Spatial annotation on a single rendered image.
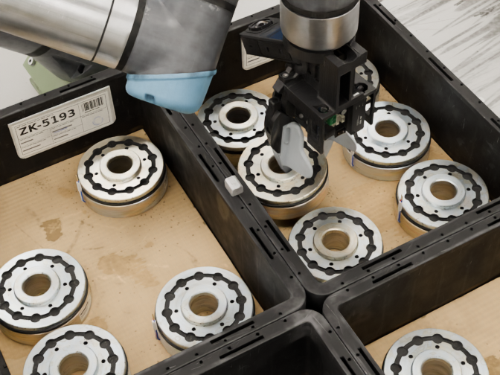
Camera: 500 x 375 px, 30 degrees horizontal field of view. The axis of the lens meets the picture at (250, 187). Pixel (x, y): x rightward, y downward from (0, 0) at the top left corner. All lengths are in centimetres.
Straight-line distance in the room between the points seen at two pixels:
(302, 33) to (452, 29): 67
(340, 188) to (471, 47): 47
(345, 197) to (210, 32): 32
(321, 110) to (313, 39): 9
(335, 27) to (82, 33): 23
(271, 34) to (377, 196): 24
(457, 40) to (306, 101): 60
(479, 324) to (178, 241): 34
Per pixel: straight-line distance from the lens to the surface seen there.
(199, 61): 85
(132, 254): 105
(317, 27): 87
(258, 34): 100
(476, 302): 102
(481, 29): 153
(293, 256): 91
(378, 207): 108
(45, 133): 112
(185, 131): 103
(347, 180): 111
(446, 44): 149
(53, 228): 110
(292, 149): 101
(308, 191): 103
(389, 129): 114
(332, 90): 91
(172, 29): 85
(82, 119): 113
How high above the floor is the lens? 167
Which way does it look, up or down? 50 degrees down
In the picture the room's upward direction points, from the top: 3 degrees counter-clockwise
